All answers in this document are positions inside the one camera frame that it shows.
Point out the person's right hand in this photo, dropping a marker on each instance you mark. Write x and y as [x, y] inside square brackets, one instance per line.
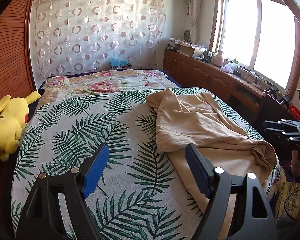
[295, 164]

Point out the window with wooden frame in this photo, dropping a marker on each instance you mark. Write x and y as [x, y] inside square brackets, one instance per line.
[263, 35]

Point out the sheer circle pattern curtain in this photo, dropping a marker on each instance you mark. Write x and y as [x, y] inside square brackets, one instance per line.
[78, 36]

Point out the blue item behind bed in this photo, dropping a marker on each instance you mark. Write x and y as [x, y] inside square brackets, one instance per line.
[117, 64]

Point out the long wooden sideboard cabinet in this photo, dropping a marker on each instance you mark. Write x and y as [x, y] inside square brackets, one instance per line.
[245, 98]

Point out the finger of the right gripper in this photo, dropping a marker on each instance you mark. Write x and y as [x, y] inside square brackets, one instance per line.
[280, 132]
[282, 125]

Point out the yellow Pikachu plush toy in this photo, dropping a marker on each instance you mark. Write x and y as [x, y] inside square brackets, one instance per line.
[14, 116]

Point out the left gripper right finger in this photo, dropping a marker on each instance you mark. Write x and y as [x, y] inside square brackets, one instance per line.
[215, 184]

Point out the floral and leaf bed blanket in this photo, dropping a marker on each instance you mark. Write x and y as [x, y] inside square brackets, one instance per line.
[140, 194]

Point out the white plastic bag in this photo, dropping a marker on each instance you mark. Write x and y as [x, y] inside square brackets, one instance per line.
[229, 68]

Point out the cardboard box on cabinet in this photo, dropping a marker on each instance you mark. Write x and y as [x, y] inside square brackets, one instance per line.
[191, 50]

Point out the beige t-shirt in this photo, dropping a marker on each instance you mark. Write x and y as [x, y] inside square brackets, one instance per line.
[218, 133]

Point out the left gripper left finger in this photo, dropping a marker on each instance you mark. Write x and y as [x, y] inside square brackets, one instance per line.
[76, 185]

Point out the pink bottle on cabinet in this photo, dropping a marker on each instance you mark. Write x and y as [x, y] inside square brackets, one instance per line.
[218, 58]

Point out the wooden louvered wardrobe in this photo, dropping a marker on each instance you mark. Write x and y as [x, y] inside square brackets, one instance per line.
[16, 75]

